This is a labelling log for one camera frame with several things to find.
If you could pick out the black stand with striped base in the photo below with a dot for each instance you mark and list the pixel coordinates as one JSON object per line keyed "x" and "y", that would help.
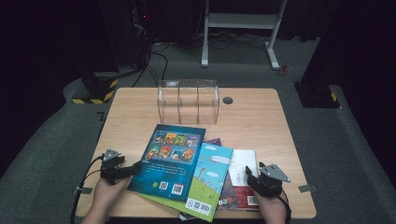
{"x": 99, "y": 87}
{"x": 316, "y": 96}

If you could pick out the person's left hand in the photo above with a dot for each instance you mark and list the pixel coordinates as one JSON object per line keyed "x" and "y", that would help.
{"x": 109, "y": 197}

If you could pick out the round table grommet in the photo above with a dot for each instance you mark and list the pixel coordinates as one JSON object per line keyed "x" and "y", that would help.
{"x": 228, "y": 100}

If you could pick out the light blue picture book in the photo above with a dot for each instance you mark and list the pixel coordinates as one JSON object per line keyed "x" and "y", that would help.
{"x": 214, "y": 174}

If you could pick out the dark equipment rack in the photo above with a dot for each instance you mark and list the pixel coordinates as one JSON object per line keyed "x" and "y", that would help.
{"x": 141, "y": 28}

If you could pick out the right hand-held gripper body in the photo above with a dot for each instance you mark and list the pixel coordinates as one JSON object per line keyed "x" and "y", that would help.
{"x": 269, "y": 185}

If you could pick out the white and red book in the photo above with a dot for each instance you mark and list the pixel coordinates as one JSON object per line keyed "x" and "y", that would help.
{"x": 246, "y": 158}

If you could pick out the clear acrylic book rack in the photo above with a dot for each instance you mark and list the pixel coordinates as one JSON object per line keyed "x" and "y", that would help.
{"x": 188, "y": 102}

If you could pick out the thin glossy magazine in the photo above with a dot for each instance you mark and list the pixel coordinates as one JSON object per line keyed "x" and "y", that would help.
{"x": 229, "y": 193}

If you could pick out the person's right hand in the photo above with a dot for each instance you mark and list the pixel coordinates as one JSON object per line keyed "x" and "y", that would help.
{"x": 271, "y": 210}

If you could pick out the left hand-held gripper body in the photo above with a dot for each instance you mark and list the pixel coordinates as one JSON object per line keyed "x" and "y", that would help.
{"x": 112, "y": 169}

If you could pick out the grey tape piece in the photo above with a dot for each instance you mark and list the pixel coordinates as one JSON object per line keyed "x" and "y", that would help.
{"x": 306, "y": 188}
{"x": 85, "y": 190}

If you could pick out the small red floor object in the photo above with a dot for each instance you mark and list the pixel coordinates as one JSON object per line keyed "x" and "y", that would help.
{"x": 282, "y": 70}

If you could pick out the white metal desk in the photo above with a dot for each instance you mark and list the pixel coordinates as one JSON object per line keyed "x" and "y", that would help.
{"x": 243, "y": 20}

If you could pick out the dark blue picture book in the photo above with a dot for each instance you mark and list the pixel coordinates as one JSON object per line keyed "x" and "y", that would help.
{"x": 165, "y": 174}

